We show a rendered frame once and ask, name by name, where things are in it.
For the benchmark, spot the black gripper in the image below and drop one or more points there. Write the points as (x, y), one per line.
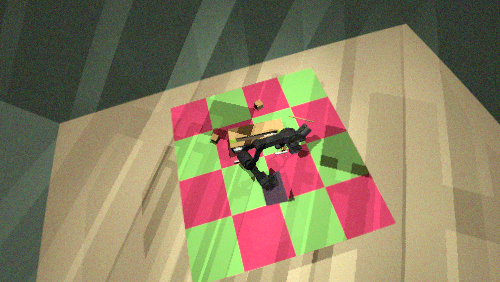
(279, 146)

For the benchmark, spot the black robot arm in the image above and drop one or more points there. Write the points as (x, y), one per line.
(289, 136)

